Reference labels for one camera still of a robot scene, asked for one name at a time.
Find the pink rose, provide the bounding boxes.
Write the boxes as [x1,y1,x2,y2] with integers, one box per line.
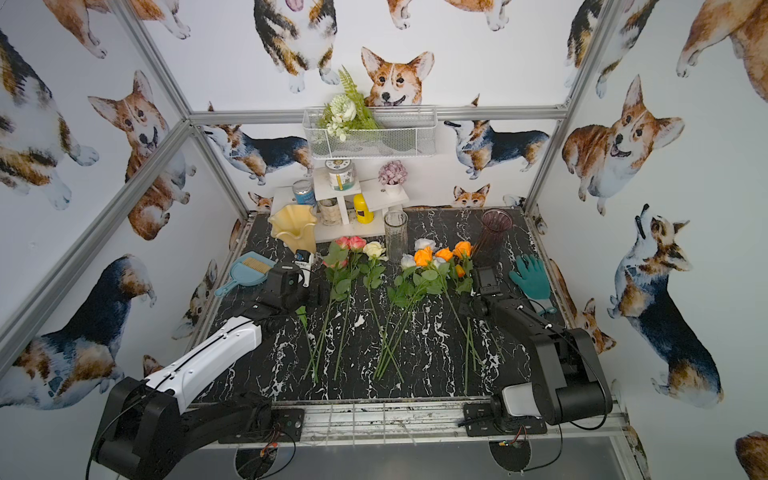
[333,236,366,380]
[314,254,351,382]
[308,236,351,383]

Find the orange rose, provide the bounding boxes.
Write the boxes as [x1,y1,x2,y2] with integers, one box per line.
[374,246,442,380]
[452,241,474,395]
[434,245,480,370]

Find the cream rose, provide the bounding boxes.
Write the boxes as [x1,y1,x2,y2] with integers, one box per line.
[362,241,404,382]

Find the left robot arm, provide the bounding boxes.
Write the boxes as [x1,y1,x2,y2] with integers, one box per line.
[88,262,319,479]

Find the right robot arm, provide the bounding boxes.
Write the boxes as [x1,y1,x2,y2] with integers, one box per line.
[464,267,613,425]

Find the teal dustpan with brush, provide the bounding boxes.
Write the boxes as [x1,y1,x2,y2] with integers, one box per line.
[214,251,276,297]

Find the teal rubber glove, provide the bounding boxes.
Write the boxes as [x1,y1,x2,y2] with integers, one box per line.
[508,254,557,316]

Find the yellow fluted vase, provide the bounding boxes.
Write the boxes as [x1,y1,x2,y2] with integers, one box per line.
[268,204,317,254]

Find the purple glass vase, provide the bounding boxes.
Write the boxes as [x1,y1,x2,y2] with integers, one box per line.
[472,209,513,268]

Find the white rose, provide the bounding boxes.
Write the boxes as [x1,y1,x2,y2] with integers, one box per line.
[374,254,417,380]
[381,249,449,371]
[414,238,437,253]

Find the blue tin can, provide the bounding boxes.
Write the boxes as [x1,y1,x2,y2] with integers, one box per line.
[292,179,317,207]

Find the white wooden shelf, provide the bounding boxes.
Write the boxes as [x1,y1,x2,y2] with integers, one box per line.
[268,167,409,243]

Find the yellow bottle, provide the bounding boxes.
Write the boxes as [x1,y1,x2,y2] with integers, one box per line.
[353,193,374,224]

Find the clear glass cylinder vase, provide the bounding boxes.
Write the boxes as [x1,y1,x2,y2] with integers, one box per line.
[384,210,408,264]

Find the white lidded jar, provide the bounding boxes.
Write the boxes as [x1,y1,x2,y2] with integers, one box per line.
[325,159,356,191]

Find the small pink potted flower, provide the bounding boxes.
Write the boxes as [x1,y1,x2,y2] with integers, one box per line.
[378,160,408,196]

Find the white green artificial bouquet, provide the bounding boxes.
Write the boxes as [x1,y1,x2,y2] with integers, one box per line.
[317,66,380,142]

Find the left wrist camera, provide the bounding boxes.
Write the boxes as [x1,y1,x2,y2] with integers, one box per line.
[294,249,315,288]

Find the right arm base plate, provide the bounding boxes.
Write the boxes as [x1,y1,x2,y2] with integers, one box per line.
[457,402,548,437]

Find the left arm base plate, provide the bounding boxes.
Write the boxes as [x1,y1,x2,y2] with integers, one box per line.
[219,407,306,444]

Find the white wire basket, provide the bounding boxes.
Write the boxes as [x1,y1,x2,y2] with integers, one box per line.
[302,106,438,160]

